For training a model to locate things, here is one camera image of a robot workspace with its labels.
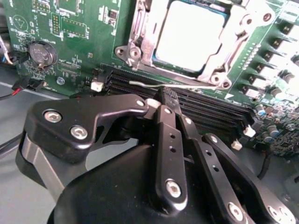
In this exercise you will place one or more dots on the silver CPU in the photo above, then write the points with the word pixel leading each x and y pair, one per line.
pixel 189 35

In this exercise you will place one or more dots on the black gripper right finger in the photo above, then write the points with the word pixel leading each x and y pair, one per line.
pixel 205 163

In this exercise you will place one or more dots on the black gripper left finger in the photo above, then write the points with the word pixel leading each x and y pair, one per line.
pixel 169 158

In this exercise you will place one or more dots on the metal socket cover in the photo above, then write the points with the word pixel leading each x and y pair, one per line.
pixel 231 46

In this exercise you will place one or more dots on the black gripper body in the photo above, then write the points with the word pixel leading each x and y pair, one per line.
pixel 112 191

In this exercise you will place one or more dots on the metal locking lever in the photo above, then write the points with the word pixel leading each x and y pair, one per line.
pixel 149 85

